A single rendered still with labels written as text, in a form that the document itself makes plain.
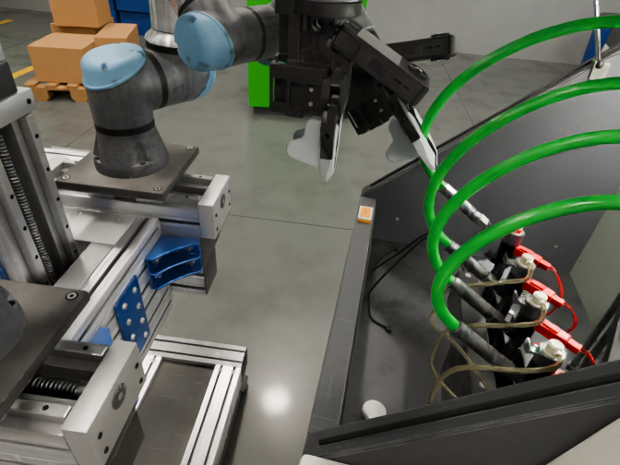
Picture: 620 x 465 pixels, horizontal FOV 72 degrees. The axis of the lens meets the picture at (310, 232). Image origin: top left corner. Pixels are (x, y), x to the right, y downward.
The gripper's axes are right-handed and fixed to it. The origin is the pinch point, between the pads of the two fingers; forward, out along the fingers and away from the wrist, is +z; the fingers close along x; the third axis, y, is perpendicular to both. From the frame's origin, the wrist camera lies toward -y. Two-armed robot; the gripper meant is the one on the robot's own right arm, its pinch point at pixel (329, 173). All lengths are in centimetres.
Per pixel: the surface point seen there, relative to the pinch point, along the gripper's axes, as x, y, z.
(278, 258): -123, 38, 123
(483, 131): -3.4, -17.6, -7.2
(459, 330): 12.8, -18.2, 10.3
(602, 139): 4.7, -26.7, -11.0
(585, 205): 12.6, -24.2, -7.8
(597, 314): -26, -57, 37
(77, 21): -338, 294, 67
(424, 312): -19.5, -21.2, 40.0
